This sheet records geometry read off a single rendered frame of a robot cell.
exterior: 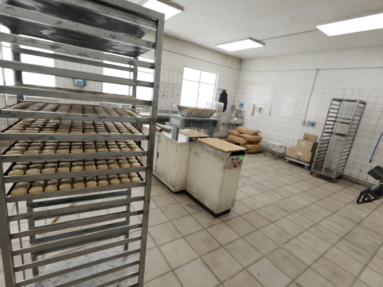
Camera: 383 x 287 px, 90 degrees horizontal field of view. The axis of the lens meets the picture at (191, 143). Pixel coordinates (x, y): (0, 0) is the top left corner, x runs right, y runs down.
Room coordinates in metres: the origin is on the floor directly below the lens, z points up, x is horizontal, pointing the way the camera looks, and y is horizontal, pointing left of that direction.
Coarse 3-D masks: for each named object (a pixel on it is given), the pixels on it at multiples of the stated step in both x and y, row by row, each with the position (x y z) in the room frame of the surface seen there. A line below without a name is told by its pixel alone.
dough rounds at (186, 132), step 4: (180, 132) 2.91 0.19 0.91; (184, 132) 2.92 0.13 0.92; (188, 132) 2.96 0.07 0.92; (192, 132) 3.00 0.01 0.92; (196, 132) 3.05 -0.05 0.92; (188, 136) 2.74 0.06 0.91; (192, 136) 2.70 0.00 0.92; (196, 136) 2.75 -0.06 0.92; (200, 136) 2.81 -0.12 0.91; (204, 136) 2.85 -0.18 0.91; (208, 136) 2.89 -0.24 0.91
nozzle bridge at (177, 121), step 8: (176, 120) 2.68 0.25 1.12; (184, 120) 2.59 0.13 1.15; (192, 120) 2.78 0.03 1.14; (200, 120) 2.88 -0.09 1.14; (208, 120) 2.98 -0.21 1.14; (216, 120) 2.97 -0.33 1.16; (176, 128) 2.66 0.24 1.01; (184, 128) 2.64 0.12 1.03; (192, 128) 2.73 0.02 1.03; (200, 128) 2.82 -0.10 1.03; (208, 128) 2.92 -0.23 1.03; (216, 128) 3.00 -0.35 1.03; (176, 136) 2.65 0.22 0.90
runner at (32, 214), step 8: (112, 200) 0.91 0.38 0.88; (120, 200) 0.93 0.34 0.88; (128, 200) 0.96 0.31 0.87; (136, 200) 0.98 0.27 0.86; (56, 208) 0.79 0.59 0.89; (64, 208) 0.80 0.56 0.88; (72, 208) 0.82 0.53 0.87; (80, 208) 0.84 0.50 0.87; (88, 208) 0.86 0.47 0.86; (16, 216) 0.71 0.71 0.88; (24, 216) 0.73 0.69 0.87; (32, 216) 0.74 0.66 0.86; (40, 216) 0.76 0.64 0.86
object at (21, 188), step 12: (48, 180) 0.91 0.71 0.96; (60, 180) 0.94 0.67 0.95; (72, 180) 0.95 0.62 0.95; (84, 180) 0.97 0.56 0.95; (96, 180) 0.99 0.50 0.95; (108, 180) 1.01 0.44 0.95; (120, 180) 1.02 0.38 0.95; (132, 180) 1.01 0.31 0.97; (12, 192) 0.74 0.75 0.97; (24, 192) 0.76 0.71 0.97; (36, 192) 0.78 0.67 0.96
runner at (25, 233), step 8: (104, 216) 0.89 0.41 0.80; (112, 216) 0.91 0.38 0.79; (120, 216) 0.94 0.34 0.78; (128, 216) 0.96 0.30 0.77; (64, 224) 0.80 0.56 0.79; (72, 224) 0.82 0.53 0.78; (80, 224) 0.84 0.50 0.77; (16, 232) 0.71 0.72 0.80; (24, 232) 0.73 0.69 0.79; (32, 232) 0.74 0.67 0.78; (40, 232) 0.75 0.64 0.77
